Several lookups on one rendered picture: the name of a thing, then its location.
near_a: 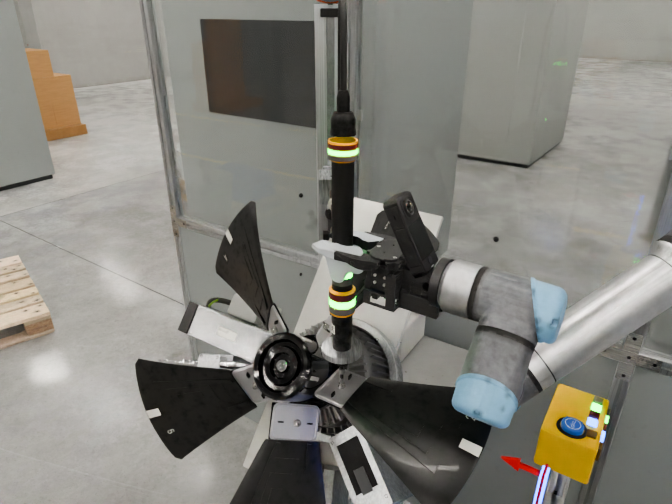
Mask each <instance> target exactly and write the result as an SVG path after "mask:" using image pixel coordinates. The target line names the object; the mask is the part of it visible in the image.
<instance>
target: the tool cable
mask: <svg viewBox="0 0 672 504"><path fill-rule="evenodd" d="M338 90H340V91H346V90H347V5H346V0H338ZM338 90H337V94H338Z"/></svg>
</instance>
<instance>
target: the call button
mask: <svg viewBox="0 0 672 504"><path fill-rule="evenodd" d="M561 428H562V429H563V430H564V431H565V432H566V433H568V434H571V435H575V436H579V435H582V434H583V431H584V425H583V422H581V421H579V420H578V419H576V418H573V417H568V416H566V417H565V418H563V419H562V421H561Z"/></svg>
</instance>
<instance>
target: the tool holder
mask: <svg viewBox="0 0 672 504"><path fill-rule="evenodd" d="M321 355H322V356H323V357H324V358H325V359H326V360H327V361H329V362H331V363H335V364H350V363H353V362H355V361H357V360H358V359H359V358H360V357H361V355H362V344H361V342H360V341H359V340H358V339H356V338H354V337H351V349H350V350H348V351H346V352H338V351H336V350H334V349H333V346H332V336H331V337H329V338H327V339H326V340H325V341H324V342H323V343H322V344H321Z"/></svg>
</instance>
